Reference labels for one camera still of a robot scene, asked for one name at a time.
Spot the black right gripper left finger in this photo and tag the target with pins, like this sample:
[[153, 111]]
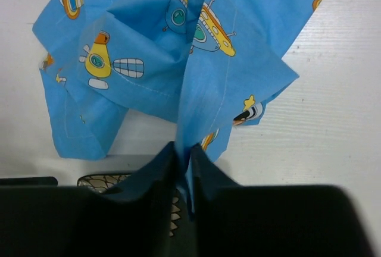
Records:
[[41, 218]]

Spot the blue patterned cloth napkin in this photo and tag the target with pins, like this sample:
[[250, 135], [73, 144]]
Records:
[[205, 65]]

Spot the black floral square plate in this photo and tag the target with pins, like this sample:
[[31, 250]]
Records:
[[101, 182]]

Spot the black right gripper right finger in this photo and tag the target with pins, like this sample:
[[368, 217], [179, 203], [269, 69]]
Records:
[[236, 220]]

